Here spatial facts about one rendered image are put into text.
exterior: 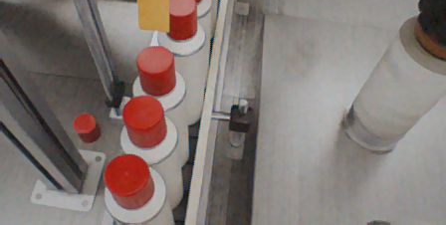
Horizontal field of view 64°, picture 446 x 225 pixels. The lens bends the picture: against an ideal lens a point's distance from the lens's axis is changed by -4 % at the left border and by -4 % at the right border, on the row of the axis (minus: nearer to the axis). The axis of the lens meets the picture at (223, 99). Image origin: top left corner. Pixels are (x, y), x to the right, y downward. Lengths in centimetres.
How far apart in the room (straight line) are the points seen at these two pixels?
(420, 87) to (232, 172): 28
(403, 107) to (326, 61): 19
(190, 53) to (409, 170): 35
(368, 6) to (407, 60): 41
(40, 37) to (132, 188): 50
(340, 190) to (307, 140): 8
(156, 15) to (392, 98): 28
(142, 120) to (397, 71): 28
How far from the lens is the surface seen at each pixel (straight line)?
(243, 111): 47
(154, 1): 35
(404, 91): 45
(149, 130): 29
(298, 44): 63
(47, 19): 76
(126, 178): 28
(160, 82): 33
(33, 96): 39
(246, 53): 66
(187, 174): 49
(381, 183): 54
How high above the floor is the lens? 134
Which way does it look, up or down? 58 degrees down
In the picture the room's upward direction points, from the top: 6 degrees clockwise
